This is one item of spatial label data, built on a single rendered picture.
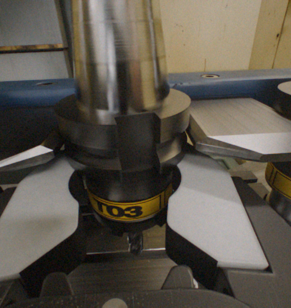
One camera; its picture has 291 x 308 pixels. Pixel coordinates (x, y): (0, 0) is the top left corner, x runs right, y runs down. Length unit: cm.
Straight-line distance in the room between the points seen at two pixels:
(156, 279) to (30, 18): 70
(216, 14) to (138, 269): 104
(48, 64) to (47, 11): 13
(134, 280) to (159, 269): 5
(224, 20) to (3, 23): 86
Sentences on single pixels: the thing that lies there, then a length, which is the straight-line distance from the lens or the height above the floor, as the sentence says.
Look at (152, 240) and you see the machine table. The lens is 44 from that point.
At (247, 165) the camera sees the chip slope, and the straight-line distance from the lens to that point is 92.
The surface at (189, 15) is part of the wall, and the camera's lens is 111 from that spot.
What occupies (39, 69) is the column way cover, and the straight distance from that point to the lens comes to 75.
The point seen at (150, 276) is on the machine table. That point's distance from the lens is 40.
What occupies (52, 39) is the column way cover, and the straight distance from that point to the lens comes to 71.
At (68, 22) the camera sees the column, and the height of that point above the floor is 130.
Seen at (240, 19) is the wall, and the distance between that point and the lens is 118.
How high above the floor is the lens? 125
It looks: 29 degrees down
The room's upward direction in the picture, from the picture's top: 2 degrees counter-clockwise
